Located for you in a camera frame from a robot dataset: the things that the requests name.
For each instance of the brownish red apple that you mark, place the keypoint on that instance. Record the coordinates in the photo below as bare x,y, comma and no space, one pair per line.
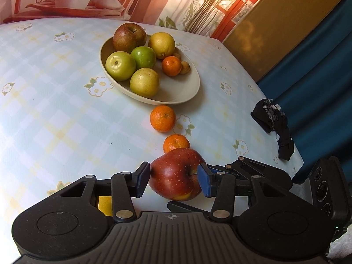
129,37

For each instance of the large red apple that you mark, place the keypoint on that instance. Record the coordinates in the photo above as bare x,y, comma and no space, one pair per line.
173,178

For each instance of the small brown kiwi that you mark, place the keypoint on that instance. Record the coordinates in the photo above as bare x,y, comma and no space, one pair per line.
176,55

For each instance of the printed room scene backdrop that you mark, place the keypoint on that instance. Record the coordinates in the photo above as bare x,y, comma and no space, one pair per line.
165,0

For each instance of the black dotted glove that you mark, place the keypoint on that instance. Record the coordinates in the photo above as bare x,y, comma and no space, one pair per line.
271,115

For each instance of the yellow-green apple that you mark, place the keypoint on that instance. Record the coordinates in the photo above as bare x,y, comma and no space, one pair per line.
120,66

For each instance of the blue curtain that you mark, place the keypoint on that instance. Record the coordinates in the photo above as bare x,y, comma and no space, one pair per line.
316,101

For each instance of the yellow lemon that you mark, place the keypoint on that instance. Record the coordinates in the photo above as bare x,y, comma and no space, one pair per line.
145,82

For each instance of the cream round plate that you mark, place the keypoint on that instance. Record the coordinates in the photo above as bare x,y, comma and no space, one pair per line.
178,90

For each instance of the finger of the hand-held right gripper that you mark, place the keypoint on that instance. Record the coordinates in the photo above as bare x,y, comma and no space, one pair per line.
261,167
187,206

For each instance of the green lime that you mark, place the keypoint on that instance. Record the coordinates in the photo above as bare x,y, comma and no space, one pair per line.
143,56

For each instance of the small tan round fruit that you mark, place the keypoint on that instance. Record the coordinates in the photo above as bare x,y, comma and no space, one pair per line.
185,68

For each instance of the yellow flat item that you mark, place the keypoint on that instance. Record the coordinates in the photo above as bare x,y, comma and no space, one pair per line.
106,205

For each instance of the orange tangerine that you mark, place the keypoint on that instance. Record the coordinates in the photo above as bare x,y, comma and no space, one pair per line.
176,142
171,66
162,118

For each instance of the large yellow citrus fruit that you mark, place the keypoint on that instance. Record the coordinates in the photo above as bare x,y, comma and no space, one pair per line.
161,45

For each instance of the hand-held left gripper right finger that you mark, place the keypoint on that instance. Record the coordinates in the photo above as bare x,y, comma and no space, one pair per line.
205,181

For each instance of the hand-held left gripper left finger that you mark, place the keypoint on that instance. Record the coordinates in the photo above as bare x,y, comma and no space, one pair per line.
143,178

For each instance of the ochre panel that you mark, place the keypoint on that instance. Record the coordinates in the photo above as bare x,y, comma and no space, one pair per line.
275,33

